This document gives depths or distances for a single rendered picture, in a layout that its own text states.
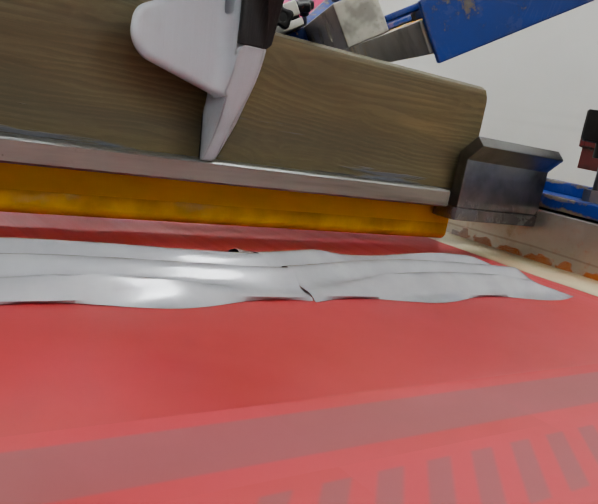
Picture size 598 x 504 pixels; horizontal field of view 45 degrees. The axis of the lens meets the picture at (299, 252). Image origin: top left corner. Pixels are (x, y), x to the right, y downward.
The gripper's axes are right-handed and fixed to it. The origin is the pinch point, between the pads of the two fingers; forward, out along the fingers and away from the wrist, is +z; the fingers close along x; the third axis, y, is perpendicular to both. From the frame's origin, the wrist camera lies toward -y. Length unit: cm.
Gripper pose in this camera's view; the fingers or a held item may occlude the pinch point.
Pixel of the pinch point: (197, 127)
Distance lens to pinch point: 36.1
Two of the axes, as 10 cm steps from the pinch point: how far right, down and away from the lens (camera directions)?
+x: 5.8, 2.6, -7.7
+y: -7.9, -0.3, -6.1
